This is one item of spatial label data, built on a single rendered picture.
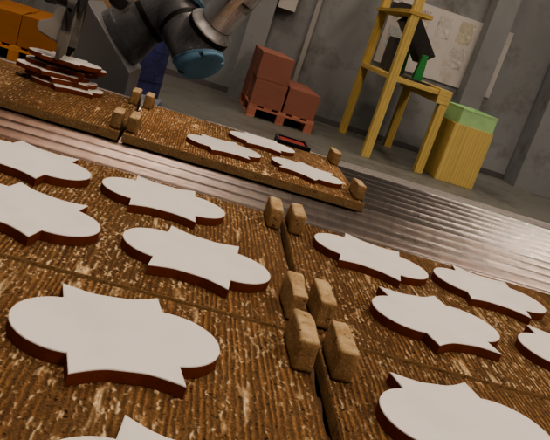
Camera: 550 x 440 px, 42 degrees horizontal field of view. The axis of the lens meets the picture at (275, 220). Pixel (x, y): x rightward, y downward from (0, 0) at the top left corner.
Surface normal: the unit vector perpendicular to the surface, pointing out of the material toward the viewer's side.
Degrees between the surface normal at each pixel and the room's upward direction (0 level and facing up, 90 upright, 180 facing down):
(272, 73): 90
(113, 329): 0
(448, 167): 90
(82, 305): 0
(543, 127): 90
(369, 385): 0
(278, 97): 90
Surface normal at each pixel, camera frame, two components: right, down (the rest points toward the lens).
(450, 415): 0.30, -0.92
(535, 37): 0.04, 0.28
